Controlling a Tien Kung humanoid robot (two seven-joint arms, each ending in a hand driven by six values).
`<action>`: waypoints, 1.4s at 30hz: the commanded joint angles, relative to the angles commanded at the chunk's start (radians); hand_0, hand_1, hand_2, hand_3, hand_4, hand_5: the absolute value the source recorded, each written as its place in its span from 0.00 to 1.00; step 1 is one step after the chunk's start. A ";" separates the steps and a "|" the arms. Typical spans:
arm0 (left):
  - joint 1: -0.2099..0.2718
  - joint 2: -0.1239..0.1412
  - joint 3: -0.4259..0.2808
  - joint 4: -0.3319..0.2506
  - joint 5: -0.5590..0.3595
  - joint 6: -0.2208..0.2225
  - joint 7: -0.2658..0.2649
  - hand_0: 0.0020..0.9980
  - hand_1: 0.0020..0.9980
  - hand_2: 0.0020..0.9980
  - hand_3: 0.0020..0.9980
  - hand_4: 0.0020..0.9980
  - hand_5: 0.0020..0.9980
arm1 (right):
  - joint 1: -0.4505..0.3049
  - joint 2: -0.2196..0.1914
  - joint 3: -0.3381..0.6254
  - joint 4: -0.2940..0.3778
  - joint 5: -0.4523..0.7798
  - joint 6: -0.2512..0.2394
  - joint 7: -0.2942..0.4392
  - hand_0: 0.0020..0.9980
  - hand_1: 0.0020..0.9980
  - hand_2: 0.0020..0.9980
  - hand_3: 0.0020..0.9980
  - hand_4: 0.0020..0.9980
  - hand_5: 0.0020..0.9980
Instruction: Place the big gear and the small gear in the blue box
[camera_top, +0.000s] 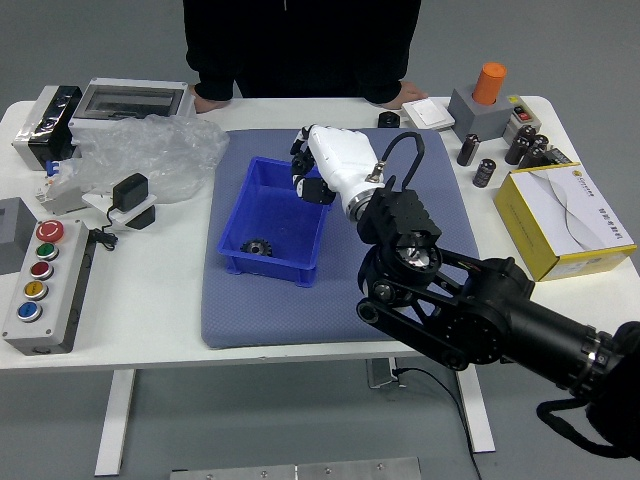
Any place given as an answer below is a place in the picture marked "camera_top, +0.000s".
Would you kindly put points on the brown cylindrical capacitor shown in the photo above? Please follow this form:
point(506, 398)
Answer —
point(541, 142)
point(519, 142)
point(468, 150)
point(531, 156)

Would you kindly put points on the orange cylinder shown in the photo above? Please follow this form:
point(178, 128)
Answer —
point(489, 82)

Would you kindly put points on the grey under-table box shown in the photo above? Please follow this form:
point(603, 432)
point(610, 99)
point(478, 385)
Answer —
point(380, 372)

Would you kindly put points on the small black round part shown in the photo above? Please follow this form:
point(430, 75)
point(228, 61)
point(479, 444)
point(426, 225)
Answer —
point(388, 119)

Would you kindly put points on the white red-button switch box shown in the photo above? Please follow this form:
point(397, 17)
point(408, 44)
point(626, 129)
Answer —
point(522, 116)

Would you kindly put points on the clear plastic bag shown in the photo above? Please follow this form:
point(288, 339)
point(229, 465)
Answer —
point(150, 150)

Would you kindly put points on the grey square box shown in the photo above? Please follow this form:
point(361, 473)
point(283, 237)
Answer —
point(20, 250)

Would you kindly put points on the blue plastic box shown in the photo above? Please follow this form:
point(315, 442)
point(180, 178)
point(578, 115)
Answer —
point(270, 210)

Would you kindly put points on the white flat bracket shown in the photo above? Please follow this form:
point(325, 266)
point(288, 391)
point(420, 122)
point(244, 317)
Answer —
point(120, 216)

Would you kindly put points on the blue-grey mat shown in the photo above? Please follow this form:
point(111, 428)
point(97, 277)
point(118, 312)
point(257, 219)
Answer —
point(300, 315)

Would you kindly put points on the person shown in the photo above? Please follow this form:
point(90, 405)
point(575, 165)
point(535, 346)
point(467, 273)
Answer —
point(300, 40)

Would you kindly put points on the white circuit breaker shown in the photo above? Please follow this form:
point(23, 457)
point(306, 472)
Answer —
point(55, 202)

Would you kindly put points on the grey clear-lid distribution box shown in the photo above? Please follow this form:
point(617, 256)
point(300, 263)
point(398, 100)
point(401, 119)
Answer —
point(130, 100)

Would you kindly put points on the person's left hand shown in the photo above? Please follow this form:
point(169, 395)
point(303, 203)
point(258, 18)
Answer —
point(407, 95)

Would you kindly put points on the big black gear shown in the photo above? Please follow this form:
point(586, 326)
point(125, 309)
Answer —
point(255, 248)

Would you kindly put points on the white wall switch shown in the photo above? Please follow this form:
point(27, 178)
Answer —
point(427, 115)

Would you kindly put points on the person's right hand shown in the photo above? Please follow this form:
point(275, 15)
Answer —
point(212, 105)

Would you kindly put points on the small black electronic module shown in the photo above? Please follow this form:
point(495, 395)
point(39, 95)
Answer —
point(557, 157)

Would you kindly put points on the black power adapter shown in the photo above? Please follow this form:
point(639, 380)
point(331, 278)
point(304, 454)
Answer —
point(130, 192)

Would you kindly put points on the grey block holder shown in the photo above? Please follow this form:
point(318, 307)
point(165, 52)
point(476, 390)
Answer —
point(480, 120)

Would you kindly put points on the white table leg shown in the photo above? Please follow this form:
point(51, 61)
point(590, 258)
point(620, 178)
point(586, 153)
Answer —
point(112, 430)
point(480, 430)

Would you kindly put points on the person's right forearm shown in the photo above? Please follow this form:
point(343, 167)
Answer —
point(210, 70)

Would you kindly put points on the person's left forearm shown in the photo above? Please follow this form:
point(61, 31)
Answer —
point(390, 75)

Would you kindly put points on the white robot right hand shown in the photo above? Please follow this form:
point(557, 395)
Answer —
point(345, 160)

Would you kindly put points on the grey five-button control box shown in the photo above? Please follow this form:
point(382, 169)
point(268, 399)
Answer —
point(55, 300)

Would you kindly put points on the black cylindrical capacitor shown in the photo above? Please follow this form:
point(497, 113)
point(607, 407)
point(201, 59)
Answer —
point(484, 172)

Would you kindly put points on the yellow and white carton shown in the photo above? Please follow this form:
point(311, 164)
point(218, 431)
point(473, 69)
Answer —
point(590, 210)

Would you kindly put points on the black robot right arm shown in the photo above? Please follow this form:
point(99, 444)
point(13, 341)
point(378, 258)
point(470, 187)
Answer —
point(500, 310)

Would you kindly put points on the grey metal plate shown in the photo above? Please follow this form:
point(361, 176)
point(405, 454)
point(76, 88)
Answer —
point(300, 471)

